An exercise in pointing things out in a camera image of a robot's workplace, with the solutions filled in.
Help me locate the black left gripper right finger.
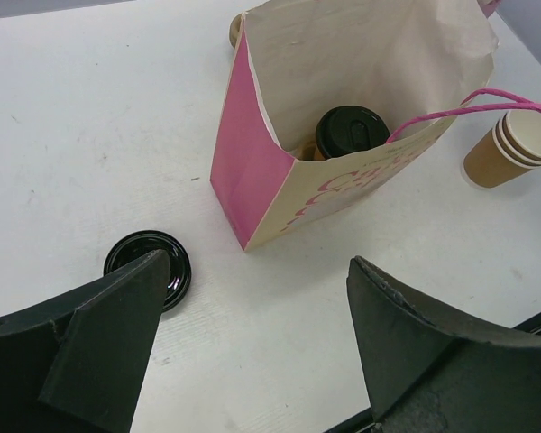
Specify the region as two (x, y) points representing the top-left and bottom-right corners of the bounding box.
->
(346, 256), (541, 432)

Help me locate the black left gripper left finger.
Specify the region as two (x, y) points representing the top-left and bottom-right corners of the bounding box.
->
(0, 273), (164, 432)

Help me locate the black plastic cup lid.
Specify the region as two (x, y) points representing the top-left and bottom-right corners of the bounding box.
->
(315, 106), (390, 159)

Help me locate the pink paper gift bag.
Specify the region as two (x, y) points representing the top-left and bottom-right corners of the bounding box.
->
(210, 1), (541, 250)

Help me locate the single brown pulp cup carrier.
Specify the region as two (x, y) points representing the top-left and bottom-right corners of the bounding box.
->
(294, 142), (330, 161)

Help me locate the stack of brown paper cups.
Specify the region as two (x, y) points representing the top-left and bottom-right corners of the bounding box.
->
(463, 110), (541, 189)

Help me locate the brown pulp cup carrier stack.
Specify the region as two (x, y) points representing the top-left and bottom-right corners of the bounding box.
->
(229, 14), (243, 48)

